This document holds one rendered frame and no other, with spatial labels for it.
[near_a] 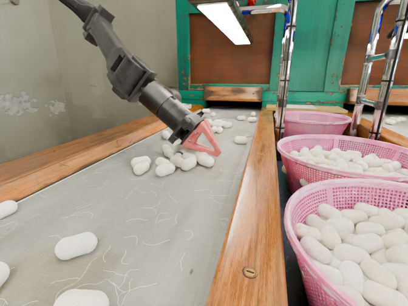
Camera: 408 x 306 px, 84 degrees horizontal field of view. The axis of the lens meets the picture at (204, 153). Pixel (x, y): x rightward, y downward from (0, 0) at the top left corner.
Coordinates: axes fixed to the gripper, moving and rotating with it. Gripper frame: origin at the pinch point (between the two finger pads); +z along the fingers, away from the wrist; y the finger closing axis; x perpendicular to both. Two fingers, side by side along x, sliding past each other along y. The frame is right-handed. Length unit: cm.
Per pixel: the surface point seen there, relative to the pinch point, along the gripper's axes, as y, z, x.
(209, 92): 74, -21, 7
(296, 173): -2.4, 13.8, -8.3
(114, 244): -28.6, -2.7, 4.3
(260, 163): -6.4, 6.7, -6.4
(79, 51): 165, -165, 82
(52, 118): 146, -147, 154
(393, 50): 22.8, 15.5, -39.6
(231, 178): -8.9, 4.6, -1.6
